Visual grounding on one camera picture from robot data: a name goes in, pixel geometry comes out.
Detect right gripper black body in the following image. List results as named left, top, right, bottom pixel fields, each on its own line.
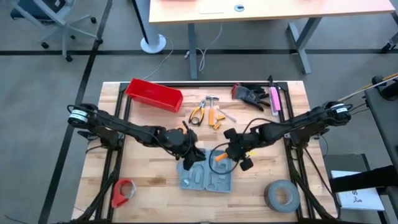
left=223, top=126, right=256, bottom=172

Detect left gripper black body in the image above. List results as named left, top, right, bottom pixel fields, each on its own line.
left=164, top=128, right=206, bottom=161

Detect grey plastic tool case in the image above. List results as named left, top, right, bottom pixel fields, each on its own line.
left=177, top=148, right=234, bottom=194

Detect clear handled tester screwdriver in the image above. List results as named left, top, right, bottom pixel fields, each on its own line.
left=217, top=108, right=238, bottom=123

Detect hammer with orange handle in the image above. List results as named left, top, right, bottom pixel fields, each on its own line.
left=205, top=95, right=220, bottom=127

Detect yellow black handled pliers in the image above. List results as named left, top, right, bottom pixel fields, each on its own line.
left=188, top=98, right=206, bottom=127

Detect black work glove red cuff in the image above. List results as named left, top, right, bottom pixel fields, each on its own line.
left=231, top=82, right=271, bottom=112

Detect red plastic bin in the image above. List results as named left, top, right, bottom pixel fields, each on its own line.
left=125, top=77, right=184, bottom=113

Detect pink stapler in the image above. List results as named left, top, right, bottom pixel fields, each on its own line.
left=269, top=86, right=282, bottom=111

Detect red tape dispenser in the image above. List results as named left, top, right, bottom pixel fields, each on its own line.
left=111, top=178, right=138, bottom=209

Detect pole with white round base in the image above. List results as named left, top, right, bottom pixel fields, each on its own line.
left=132, top=0, right=167, bottom=55

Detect black beam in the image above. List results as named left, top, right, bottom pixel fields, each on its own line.
left=328, top=165, right=398, bottom=194

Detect white paper sheet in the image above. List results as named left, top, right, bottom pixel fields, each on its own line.
left=331, top=170, right=386, bottom=212

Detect white yellow rod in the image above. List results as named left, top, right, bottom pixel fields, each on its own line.
left=338, top=73, right=398, bottom=102

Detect wooden desk grey legs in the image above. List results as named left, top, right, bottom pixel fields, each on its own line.
left=148, top=0, right=396, bottom=80

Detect black cart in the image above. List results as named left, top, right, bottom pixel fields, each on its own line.
left=364, top=74, right=398, bottom=175

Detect grey office chair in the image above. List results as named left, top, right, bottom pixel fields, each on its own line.
left=8, top=0, right=104, bottom=63

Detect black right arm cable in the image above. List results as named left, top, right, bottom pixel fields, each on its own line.
left=207, top=117, right=282, bottom=175

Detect grey duct tape roll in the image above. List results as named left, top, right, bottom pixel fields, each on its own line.
left=264, top=179, right=301, bottom=214

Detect black aluminium table frame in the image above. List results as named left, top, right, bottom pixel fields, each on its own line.
left=70, top=81, right=340, bottom=224

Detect black cable bundle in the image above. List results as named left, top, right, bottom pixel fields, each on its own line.
left=287, top=146, right=341, bottom=223
left=73, top=141, right=122, bottom=223

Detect white floor cable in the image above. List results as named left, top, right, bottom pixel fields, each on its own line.
left=183, top=24, right=223, bottom=73
left=142, top=34, right=175, bottom=81

